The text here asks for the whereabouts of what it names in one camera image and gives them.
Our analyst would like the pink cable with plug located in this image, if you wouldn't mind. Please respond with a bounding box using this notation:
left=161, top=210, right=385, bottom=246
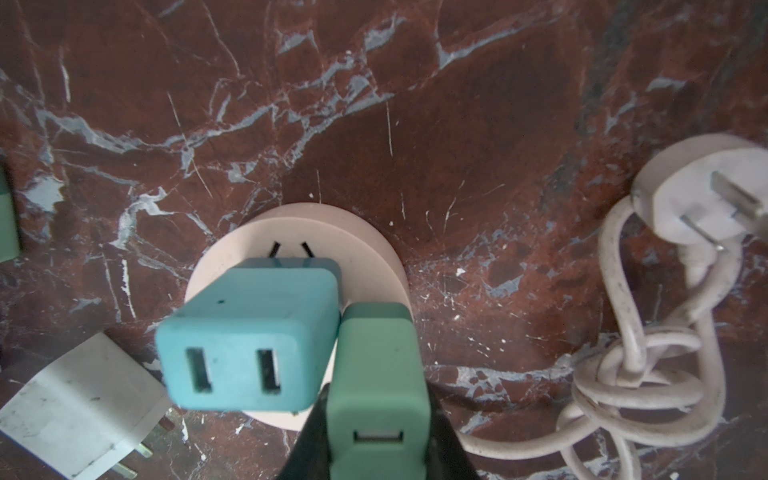
left=449, top=133, right=768, bottom=480

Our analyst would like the teal plug adapter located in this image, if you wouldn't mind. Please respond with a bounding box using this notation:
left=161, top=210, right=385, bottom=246
left=155, top=257, right=341, bottom=412

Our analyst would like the pink round power strip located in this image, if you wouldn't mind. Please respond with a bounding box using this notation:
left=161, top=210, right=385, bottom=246
left=180, top=203, right=411, bottom=430

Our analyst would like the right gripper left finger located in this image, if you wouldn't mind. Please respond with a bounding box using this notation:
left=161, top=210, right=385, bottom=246
left=275, top=384, right=331, bottom=480

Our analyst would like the white plug adapter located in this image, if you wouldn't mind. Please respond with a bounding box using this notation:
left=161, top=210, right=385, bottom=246
left=1, top=333, right=172, bottom=479

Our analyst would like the green plug adapter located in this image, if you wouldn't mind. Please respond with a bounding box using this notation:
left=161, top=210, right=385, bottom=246
left=0, top=169, right=21, bottom=263
left=326, top=302, right=431, bottom=479

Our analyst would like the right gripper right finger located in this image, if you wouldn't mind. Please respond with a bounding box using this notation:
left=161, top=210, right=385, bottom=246
left=425, top=384, right=480, bottom=480

